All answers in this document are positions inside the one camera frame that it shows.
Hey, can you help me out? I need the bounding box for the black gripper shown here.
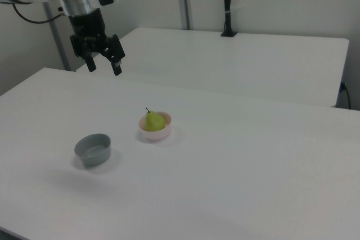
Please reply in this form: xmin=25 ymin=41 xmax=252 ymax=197
xmin=68 ymin=7 xmax=126 ymax=76

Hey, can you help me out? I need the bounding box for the green pear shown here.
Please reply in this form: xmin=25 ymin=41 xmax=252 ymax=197
xmin=145 ymin=107 xmax=167 ymax=133

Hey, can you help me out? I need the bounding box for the pink plastic bowl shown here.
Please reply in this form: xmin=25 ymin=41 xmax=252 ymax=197
xmin=138 ymin=111 xmax=172 ymax=142

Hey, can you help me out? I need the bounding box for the grey plastic bowl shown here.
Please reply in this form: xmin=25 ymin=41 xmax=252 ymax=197
xmin=74 ymin=134 xmax=111 ymax=167

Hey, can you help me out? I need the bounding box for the white table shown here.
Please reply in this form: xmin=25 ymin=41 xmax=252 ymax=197
xmin=75 ymin=27 xmax=350 ymax=108

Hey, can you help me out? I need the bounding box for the aluminium frame post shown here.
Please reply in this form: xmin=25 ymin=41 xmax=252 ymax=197
xmin=42 ymin=1 xmax=71 ymax=72

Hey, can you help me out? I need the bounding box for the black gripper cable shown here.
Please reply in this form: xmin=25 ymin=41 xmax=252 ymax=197
xmin=11 ymin=3 xmax=63 ymax=24

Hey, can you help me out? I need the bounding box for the black camera stand pole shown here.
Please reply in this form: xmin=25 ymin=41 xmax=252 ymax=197
xmin=220 ymin=0 xmax=238 ymax=38

